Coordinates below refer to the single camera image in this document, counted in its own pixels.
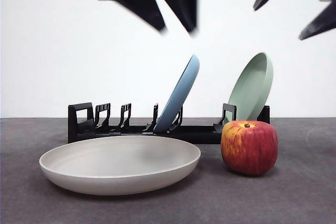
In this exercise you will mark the red yellow apple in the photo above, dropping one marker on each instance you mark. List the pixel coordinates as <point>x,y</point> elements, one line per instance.
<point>249,148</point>

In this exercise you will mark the cream yellow plate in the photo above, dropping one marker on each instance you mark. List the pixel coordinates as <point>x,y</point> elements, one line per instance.
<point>118,166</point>

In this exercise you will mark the blue plate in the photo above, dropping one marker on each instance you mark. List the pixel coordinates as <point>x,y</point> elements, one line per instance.
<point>178,95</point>

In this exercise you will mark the black plate rack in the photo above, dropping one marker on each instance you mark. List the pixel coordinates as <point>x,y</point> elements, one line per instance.
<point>204,136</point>

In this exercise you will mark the green plate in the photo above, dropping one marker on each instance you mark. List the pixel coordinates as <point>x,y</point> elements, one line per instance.
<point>252,90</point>

